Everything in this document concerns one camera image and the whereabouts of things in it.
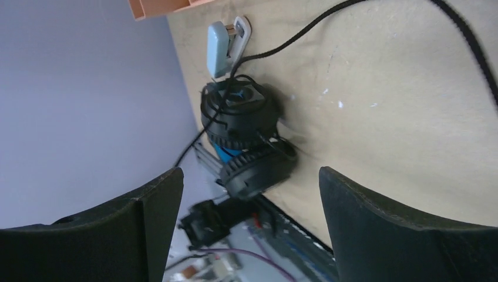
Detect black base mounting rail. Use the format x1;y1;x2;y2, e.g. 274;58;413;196
179;194;335;282

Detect peach plastic file organizer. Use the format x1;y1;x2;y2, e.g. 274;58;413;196
128;0;213;21

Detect light blue stapler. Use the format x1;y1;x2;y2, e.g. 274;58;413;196
206;16;252;79

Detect black braided headphone cable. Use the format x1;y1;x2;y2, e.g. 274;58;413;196
173;0;498;168

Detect black and blue headphones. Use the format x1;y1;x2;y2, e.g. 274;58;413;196
200;75;298;201

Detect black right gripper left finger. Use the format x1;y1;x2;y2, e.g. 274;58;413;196
1;168;184;281

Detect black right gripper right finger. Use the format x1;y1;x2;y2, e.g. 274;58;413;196
319;167;497;281

